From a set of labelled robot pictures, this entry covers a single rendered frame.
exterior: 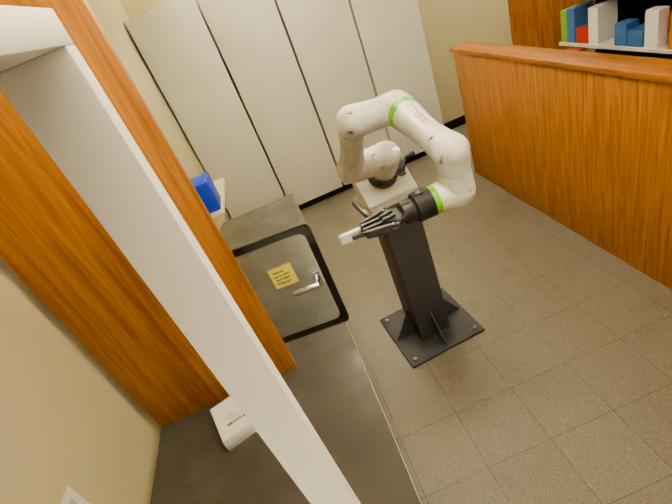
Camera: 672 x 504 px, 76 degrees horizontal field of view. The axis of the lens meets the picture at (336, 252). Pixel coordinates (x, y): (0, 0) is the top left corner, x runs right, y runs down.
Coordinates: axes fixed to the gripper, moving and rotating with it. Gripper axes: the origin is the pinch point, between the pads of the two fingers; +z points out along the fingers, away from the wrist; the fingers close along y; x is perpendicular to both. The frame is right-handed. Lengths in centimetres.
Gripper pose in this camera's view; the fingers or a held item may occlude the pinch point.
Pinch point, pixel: (350, 236)
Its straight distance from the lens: 126.9
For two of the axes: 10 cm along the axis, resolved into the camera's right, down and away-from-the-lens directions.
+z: -9.2, 4.0, -0.3
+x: 3.3, 7.9, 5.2
